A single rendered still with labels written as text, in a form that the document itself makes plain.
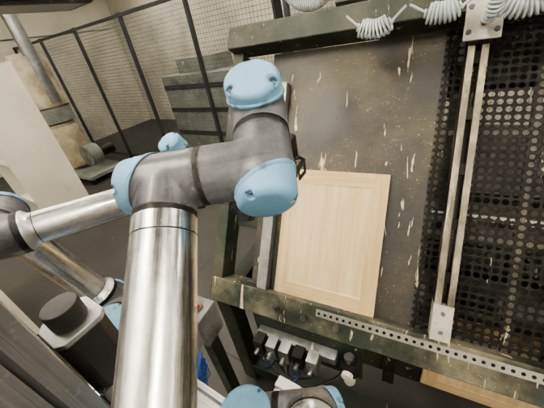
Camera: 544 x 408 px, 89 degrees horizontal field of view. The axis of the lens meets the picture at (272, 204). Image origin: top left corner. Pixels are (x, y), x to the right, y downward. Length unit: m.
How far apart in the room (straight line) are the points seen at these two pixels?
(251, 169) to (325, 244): 0.94
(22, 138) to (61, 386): 4.04
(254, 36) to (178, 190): 1.19
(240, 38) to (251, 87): 1.14
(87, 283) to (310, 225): 0.83
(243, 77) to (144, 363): 0.32
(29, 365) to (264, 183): 0.37
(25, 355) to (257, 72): 0.45
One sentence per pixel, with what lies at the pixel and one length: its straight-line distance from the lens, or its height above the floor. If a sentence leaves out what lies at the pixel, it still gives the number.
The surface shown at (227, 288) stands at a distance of 1.44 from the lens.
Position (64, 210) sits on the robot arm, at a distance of 0.79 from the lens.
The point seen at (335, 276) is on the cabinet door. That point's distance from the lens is 1.23.
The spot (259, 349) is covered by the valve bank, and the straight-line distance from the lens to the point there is 1.39.
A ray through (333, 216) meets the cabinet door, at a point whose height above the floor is 1.20.
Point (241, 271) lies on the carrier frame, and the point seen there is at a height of 0.79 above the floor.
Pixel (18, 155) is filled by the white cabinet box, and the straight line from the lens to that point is 4.45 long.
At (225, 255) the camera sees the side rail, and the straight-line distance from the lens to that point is 1.42.
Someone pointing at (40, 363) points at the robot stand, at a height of 1.60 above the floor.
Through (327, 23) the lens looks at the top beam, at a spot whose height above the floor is 1.89.
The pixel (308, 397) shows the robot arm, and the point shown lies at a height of 1.29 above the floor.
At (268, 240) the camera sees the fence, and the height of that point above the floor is 1.10.
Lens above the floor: 1.91
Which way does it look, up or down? 32 degrees down
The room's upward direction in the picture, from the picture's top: 11 degrees counter-clockwise
